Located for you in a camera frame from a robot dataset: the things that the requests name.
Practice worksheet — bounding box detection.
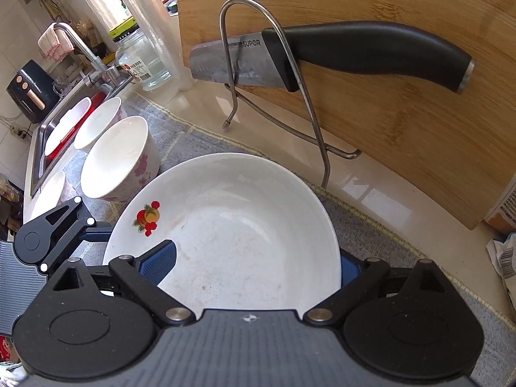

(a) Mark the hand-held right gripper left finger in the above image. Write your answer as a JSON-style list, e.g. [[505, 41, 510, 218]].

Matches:
[[52, 240, 194, 325]]

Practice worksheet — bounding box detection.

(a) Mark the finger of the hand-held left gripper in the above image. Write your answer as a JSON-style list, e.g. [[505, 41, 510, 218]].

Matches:
[[40, 196, 114, 270]]

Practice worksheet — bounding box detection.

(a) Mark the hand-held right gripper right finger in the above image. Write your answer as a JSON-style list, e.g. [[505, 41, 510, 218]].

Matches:
[[302, 252, 448, 325]]

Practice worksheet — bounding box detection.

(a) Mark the white bowl purple flower print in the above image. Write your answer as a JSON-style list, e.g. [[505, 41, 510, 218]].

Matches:
[[30, 170, 66, 220]]

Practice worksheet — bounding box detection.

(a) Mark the white bowl pink flower print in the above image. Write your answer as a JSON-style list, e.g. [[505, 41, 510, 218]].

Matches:
[[80, 115, 161, 202]]

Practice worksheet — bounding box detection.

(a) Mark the small white stained plate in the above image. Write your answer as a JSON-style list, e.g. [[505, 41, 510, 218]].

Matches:
[[102, 152, 342, 315]]

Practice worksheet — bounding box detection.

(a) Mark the plain white bowl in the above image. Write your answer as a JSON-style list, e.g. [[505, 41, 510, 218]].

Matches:
[[74, 97, 122, 151]]

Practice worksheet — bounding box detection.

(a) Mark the grey blue checked towel mat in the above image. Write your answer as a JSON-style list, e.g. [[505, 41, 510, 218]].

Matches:
[[30, 91, 516, 387]]

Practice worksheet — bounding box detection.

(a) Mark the steel sink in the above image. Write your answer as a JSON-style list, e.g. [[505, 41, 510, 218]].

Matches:
[[30, 84, 135, 198]]

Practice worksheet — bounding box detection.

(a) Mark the white plastic colander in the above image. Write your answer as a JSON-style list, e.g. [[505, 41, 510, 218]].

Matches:
[[44, 97, 93, 158]]

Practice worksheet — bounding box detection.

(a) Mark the red plastic basin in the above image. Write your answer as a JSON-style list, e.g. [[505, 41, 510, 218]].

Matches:
[[44, 91, 107, 160]]

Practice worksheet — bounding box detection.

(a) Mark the white crumpled packet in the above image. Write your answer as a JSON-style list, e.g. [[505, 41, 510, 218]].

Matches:
[[486, 232, 516, 289]]

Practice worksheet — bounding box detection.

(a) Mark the dark blue air fryer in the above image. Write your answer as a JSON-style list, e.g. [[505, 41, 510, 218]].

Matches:
[[6, 60, 60, 124]]

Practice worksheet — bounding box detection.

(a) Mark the brown paper packet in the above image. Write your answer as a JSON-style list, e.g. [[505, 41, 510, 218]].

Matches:
[[484, 177, 516, 234]]

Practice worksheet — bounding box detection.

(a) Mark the glass jar green lid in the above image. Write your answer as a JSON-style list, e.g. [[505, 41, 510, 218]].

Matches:
[[108, 16, 173, 90]]

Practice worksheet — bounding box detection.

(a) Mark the steel faucet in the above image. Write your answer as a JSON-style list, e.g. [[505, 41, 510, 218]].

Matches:
[[54, 22, 122, 87]]

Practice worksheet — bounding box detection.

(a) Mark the pink checked cloth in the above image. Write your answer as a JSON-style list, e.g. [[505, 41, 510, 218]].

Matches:
[[38, 24, 75, 62]]

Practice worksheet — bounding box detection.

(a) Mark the tall cling film roll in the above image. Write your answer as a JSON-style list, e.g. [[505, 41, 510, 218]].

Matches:
[[133, 0, 190, 89]]

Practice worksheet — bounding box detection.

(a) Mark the bamboo cutting board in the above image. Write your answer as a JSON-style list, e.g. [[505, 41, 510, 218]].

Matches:
[[174, 0, 516, 230]]

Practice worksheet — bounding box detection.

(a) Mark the steel wire stand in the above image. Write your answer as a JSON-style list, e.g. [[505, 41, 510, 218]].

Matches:
[[219, 0, 363, 189]]

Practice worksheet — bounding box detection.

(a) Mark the large black-handled kitchen knife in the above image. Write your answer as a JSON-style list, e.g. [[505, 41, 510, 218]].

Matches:
[[189, 20, 477, 95]]

